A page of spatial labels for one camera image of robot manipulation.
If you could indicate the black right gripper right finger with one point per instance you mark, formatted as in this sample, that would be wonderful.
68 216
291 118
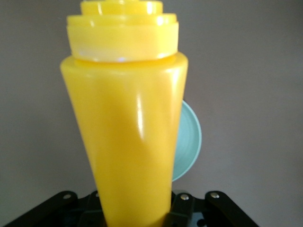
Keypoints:
213 210

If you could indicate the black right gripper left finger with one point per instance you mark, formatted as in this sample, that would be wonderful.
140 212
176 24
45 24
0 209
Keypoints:
59 210

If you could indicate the yellow mustard squeeze bottle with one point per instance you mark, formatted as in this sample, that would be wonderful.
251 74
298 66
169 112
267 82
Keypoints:
127 118

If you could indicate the mint green plate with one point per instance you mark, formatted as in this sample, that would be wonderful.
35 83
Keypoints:
189 142

